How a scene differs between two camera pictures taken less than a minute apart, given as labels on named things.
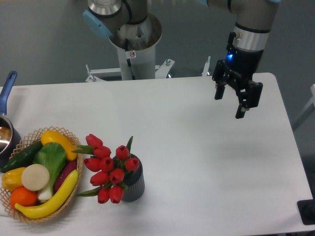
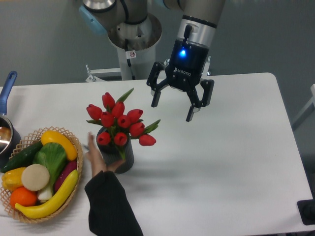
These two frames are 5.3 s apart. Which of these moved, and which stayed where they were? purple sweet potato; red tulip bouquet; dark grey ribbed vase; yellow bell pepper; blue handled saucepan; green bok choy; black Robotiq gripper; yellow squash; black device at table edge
Moved: black Robotiq gripper; red tulip bouquet; dark grey ribbed vase
Stayed: blue handled saucepan; black device at table edge; yellow bell pepper; purple sweet potato; yellow squash; green bok choy
